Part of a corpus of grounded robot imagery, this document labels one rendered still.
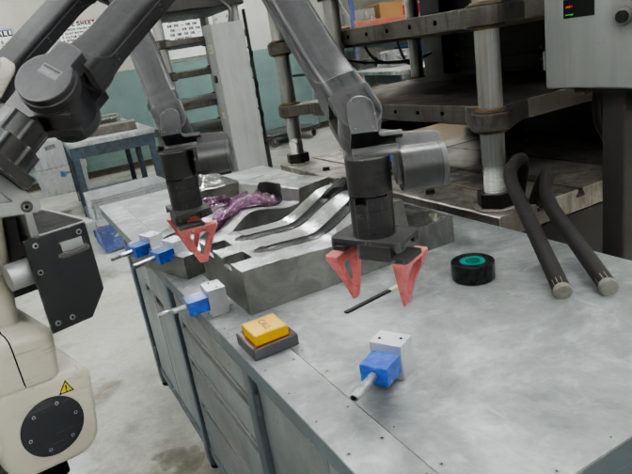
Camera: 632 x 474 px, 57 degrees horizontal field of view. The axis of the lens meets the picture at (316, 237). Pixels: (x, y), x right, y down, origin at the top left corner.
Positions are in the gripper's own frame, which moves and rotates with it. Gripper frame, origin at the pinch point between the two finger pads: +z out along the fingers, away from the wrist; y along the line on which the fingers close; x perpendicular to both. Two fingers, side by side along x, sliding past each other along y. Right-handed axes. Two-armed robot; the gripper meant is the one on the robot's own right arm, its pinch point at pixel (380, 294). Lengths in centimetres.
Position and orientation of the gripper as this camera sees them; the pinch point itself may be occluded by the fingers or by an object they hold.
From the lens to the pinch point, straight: 81.0
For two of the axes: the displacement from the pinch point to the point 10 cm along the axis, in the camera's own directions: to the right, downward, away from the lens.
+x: -5.5, 3.3, -7.7
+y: -8.3, -0.8, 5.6
